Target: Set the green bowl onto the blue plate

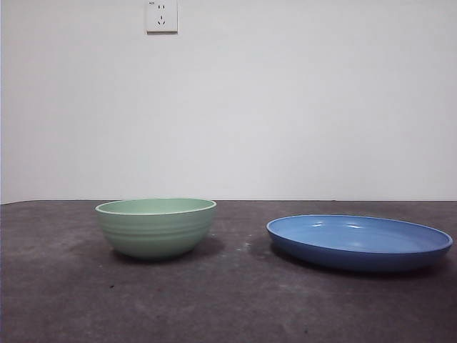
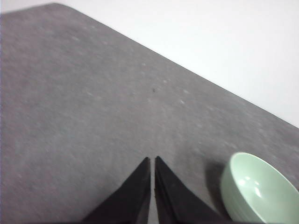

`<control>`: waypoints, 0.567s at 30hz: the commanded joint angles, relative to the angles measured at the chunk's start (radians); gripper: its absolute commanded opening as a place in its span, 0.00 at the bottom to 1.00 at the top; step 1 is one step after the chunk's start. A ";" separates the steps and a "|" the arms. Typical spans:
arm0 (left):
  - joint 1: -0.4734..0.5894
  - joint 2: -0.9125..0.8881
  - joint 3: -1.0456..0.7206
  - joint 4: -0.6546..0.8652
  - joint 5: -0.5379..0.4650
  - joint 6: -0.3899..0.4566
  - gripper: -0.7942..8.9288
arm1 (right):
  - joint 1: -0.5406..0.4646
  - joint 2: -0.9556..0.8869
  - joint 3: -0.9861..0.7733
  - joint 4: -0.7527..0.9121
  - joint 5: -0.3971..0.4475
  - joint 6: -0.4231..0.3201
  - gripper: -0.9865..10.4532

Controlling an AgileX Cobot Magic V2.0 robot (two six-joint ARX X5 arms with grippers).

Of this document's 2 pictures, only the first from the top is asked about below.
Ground green ribbed bowl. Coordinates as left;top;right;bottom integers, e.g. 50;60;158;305
94;198;218;261

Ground white wall socket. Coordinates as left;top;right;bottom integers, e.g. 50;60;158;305
145;0;179;36

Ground blue plate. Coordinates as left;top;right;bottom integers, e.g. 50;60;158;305
266;214;454;275

